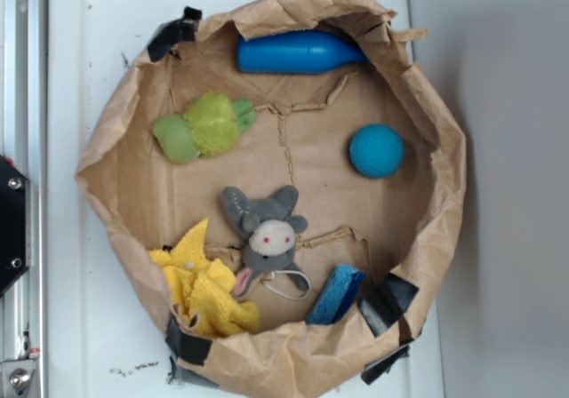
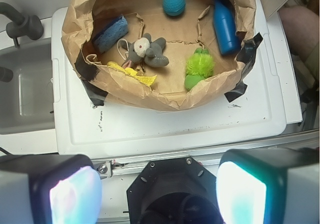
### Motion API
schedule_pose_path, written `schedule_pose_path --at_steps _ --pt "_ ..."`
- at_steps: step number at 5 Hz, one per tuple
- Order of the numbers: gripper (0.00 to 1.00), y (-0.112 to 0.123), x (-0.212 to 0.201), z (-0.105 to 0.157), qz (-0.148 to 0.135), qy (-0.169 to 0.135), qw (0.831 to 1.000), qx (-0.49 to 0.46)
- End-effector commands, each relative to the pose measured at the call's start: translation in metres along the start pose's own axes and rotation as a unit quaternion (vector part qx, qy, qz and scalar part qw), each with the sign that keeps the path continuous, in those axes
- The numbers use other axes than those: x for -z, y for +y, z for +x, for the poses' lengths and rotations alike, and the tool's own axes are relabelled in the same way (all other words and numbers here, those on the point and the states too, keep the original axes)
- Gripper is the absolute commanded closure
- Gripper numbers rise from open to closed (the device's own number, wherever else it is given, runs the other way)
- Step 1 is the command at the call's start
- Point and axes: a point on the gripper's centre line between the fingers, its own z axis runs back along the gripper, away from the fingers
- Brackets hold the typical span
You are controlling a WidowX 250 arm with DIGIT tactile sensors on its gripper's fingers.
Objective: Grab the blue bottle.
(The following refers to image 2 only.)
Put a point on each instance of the grey plush mouse toy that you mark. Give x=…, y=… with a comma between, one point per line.
x=143, y=51

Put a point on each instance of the white plastic tray lid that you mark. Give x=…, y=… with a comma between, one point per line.
x=118, y=130

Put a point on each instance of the grey faucet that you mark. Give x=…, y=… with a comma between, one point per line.
x=20, y=24

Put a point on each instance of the blue sponge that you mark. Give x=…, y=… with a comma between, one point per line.
x=110, y=34

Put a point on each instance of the aluminium rail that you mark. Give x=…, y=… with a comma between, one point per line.
x=208, y=156

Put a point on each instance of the gripper right finger with pad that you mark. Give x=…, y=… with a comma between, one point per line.
x=269, y=186

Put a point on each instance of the yellow cloth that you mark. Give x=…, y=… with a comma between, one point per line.
x=146, y=80

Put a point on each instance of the green plush toy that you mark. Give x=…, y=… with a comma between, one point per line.
x=199, y=66

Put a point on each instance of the blue plastic bottle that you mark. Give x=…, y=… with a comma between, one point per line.
x=225, y=28

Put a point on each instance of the teal ball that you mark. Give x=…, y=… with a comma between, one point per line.
x=173, y=8

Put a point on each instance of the brown paper bag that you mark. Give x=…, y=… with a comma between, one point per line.
x=183, y=34

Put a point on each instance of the gripper left finger with pad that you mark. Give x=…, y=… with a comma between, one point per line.
x=49, y=189

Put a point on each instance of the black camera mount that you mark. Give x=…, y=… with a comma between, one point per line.
x=174, y=191

